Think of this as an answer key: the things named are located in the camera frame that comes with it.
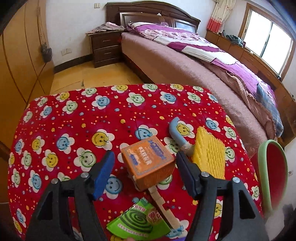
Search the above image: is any purple patterned quilt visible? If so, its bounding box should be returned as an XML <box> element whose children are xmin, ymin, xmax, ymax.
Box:
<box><xmin>126</xmin><ymin>22</ymin><xmax>277</xmax><ymax>109</ymax></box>

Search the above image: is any white pillow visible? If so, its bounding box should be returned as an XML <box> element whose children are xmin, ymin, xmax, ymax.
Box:
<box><xmin>128</xmin><ymin>22</ymin><xmax>151</xmax><ymax>30</ymax></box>

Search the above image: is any pink checked blanket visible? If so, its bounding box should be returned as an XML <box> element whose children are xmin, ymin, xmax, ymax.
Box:
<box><xmin>208</xmin><ymin>62</ymin><xmax>277</xmax><ymax>139</ymax></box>

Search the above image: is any orange brown cardboard box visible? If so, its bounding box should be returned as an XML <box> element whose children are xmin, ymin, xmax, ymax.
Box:
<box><xmin>120</xmin><ymin>136</ymin><xmax>175</xmax><ymax>192</ymax></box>

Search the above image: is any dark wooden headboard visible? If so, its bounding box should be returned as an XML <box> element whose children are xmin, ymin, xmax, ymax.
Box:
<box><xmin>105</xmin><ymin>1</ymin><xmax>201</xmax><ymax>35</ymax></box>

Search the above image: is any red smiley printed tablecloth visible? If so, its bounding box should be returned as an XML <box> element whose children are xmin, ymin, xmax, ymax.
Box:
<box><xmin>7</xmin><ymin>83</ymin><xmax>264</xmax><ymax>241</ymax></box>

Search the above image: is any green cardboard box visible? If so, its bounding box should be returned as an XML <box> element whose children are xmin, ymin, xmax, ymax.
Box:
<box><xmin>106</xmin><ymin>197</ymin><xmax>171</xmax><ymax>241</ymax></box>

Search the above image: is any blue plaid cloth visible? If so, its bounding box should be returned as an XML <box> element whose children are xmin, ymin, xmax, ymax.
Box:
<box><xmin>255</xmin><ymin>82</ymin><xmax>284</xmax><ymax>137</ymax></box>

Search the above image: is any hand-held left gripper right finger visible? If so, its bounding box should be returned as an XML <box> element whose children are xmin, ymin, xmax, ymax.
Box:
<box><xmin>176</xmin><ymin>151</ymin><xmax>270</xmax><ymax>241</ymax></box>

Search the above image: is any white and red curtain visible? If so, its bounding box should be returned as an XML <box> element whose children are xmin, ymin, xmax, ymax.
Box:
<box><xmin>206</xmin><ymin>0</ymin><xmax>236</xmax><ymax>35</ymax></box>

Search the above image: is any blue curved plastic tube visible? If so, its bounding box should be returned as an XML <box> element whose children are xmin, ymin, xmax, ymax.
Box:
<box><xmin>169</xmin><ymin>116</ymin><xmax>196</xmax><ymax>156</ymax></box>

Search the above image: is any wooden framed window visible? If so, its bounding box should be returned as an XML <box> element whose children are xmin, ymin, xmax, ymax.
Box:
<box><xmin>238</xmin><ymin>2</ymin><xmax>295</xmax><ymax>80</ymax></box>

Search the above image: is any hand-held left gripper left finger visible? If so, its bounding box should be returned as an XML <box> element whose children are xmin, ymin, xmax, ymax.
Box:
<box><xmin>25</xmin><ymin>151</ymin><xmax>115</xmax><ymax>241</ymax></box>

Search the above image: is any bed with pink mattress cover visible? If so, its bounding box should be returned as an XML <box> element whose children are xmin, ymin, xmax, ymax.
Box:
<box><xmin>121</xmin><ymin>22</ymin><xmax>284</xmax><ymax>160</ymax></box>

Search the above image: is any black hanging bag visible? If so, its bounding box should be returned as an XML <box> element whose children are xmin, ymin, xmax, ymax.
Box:
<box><xmin>40</xmin><ymin>44</ymin><xmax>53</xmax><ymax>63</ymax></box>

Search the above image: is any pink clothes pile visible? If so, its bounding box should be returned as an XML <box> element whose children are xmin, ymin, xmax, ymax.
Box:
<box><xmin>86</xmin><ymin>22</ymin><xmax>125</xmax><ymax>35</ymax></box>

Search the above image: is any dark wooden nightstand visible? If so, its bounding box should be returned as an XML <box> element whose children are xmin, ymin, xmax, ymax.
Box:
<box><xmin>87</xmin><ymin>30</ymin><xmax>125</xmax><ymax>68</ymax></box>

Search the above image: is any red bucket with green rim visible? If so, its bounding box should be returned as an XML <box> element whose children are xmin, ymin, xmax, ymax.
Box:
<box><xmin>251</xmin><ymin>139</ymin><xmax>289</xmax><ymax>219</ymax></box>

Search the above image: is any low wooden cabinet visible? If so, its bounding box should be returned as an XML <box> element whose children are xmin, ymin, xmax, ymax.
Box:
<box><xmin>205</xmin><ymin>30</ymin><xmax>296</xmax><ymax>146</ymax></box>

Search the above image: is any blue grey clothes pile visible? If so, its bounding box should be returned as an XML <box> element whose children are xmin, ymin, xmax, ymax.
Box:
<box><xmin>225</xmin><ymin>34</ymin><xmax>244</xmax><ymax>48</ymax></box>

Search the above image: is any wooden wardrobe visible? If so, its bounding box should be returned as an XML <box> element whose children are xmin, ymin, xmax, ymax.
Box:
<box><xmin>0</xmin><ymin>0</ymin><xmax>55</xmax><ymax>149</ymax></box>

